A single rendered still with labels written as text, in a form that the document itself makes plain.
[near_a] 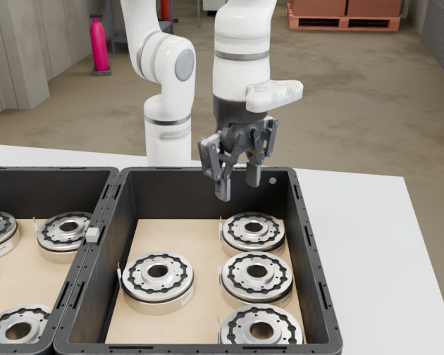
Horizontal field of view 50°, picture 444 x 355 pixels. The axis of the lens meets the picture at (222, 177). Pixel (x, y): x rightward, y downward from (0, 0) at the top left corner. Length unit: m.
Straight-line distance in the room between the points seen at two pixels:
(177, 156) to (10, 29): 2.89
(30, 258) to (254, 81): 0.46
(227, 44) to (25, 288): 0.46
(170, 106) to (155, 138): 0.08
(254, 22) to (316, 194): 0.69
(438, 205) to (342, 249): 1.67
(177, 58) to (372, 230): 0.57
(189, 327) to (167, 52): 0.46
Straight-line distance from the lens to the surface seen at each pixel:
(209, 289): 0.72
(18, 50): 3.76
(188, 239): 0.81
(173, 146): 0.94
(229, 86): 0.61
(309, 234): 0.67
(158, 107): 0.90
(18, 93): 3.88
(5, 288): 0.79
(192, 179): 0.82
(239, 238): 0.77
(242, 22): 0.59
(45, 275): 0.79
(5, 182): 0.90
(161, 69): 0.86
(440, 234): 2.45
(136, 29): 0.88
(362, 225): 1.12
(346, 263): 1.00
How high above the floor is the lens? 1.32
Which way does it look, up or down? 30 degrees down
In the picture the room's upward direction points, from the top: straight up
